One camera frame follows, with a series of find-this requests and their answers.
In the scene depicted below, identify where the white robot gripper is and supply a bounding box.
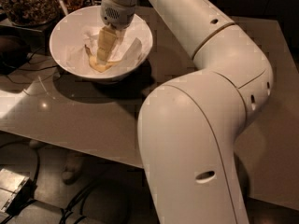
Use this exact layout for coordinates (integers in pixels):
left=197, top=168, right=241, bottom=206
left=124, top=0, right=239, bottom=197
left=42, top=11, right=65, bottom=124
left=96, top=0, right=135, bottom=62

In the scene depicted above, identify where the yellow banana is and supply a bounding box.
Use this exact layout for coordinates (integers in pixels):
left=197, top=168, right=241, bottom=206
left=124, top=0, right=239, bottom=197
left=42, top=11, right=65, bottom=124
left=84, top=45, right=119, bottom=73

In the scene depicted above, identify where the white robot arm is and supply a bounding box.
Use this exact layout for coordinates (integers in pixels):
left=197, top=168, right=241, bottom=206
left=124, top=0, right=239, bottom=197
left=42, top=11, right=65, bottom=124
left=101, top=0, right=273, bottom=224

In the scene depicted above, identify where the white ceramic bowl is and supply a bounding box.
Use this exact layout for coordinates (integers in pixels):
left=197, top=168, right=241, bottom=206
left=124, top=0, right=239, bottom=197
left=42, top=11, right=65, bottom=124
left=50, top=6, right=153, bottom=84

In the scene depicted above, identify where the white crumpled paper napkin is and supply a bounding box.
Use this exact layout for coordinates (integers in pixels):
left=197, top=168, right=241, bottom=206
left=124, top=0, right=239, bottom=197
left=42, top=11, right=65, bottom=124
left=66, top=26, right=142, bottom=72

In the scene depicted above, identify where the white table leg foot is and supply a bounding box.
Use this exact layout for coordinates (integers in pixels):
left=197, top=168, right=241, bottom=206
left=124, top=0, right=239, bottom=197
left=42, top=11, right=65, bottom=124
left=62, top=151, right=84, bottom=185

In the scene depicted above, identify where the silver power box on floor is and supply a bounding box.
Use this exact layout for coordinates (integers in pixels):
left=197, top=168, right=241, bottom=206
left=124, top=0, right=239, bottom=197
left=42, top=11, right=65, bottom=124
left=0, top=169, right=30, bottom=215

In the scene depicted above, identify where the white spoon handle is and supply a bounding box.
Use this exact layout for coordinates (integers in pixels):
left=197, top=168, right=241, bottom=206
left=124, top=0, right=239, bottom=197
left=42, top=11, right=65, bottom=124
left=57, top=0, right=68, bottom=16

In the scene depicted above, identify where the black floor cable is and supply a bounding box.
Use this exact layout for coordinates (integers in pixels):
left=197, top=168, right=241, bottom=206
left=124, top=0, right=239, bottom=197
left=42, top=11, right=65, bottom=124
left=59, top=179, right=133, bottom=224

